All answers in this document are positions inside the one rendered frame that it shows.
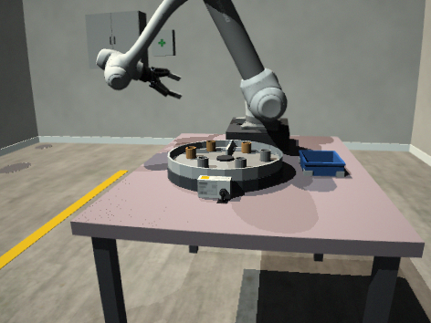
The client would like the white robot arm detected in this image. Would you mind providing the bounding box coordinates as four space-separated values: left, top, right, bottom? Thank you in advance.
97 0 288 131

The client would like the blue crate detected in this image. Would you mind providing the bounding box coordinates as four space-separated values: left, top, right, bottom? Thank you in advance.
299 151 346 177

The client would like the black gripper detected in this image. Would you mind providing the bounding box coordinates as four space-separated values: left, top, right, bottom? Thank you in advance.
139 66 183 99

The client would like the bronze bushing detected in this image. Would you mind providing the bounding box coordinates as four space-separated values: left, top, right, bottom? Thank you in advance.
242 141 251 153
186 147 196 159
206 141 216 151

